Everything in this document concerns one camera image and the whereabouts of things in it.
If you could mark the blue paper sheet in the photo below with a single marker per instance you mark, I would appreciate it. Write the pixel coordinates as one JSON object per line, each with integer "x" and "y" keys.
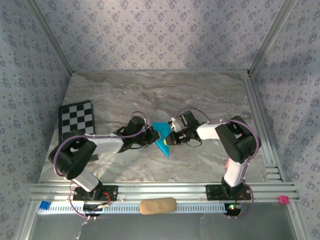
{"x": 162, "y": 128}

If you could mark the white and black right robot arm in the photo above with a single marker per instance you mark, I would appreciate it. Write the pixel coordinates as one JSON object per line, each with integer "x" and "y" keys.
{"x": 207, "y": 131}

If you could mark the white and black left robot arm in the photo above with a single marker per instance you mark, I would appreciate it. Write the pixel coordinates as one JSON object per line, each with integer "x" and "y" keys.
{"x": 107, "y": 145}

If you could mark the grey metal sheet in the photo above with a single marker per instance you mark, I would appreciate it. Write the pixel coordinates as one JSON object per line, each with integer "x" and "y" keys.
{"x": 160, "y": 227}

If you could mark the pink marker pen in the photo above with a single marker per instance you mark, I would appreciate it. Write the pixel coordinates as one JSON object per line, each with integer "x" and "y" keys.
{"x": 227, "y": 166}

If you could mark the tan oval sponge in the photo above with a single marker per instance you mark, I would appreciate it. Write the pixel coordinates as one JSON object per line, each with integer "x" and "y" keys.
{"x": 158, "y": 205}

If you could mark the black and white chessboard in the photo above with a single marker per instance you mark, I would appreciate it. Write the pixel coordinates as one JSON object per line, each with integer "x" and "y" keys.
{"x": 75, "y": 117}

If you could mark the circuit board with green light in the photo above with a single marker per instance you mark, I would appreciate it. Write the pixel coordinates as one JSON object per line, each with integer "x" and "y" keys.
{"x": 233, "y": 208}

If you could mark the small blue block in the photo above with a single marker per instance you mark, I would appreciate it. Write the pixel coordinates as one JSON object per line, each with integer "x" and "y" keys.
{"x": 45, "y": 205}

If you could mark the small pink block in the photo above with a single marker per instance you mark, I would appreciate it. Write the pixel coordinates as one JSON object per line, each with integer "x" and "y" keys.
{"x": 284, "y": 199}

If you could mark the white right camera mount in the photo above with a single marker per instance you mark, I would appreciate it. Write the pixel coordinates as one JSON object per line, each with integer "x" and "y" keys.
{"x": 175, "y": 125}

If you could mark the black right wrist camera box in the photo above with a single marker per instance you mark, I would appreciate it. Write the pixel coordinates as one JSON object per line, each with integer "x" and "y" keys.
{"x": 189, "y": 118}

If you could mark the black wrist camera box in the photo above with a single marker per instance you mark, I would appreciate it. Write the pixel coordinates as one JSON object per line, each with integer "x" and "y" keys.
{"x": 136, "y": 126}
{"x": 189, "y": 118}

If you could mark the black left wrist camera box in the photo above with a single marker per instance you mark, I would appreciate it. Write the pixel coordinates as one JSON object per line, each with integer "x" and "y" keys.
{"x": 136, "y": 126}

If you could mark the long aluminium mounting rail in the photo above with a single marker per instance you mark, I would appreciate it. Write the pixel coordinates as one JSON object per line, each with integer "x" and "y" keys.
{"x": 160, "y": 190}

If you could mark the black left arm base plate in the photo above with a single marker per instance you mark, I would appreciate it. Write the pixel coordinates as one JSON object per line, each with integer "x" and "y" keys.
{"x": 111, "y": 192}

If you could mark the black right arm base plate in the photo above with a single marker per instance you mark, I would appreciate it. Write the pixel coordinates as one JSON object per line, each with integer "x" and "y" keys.
{"x": 212, "y": 192}

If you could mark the aluminium side rail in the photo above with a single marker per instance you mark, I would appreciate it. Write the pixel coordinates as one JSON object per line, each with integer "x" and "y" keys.
{"x": 252, "y": 100}

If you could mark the aluminium corner post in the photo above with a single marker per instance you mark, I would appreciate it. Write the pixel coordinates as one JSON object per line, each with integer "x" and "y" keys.
{"x": 52, "y": 37}
{"x": 271, "y": 37}

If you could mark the aluminium frame leg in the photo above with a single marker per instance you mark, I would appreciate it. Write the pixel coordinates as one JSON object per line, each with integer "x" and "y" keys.
{"x": 297, "y": 222}
{"x": 25, "y": 222}

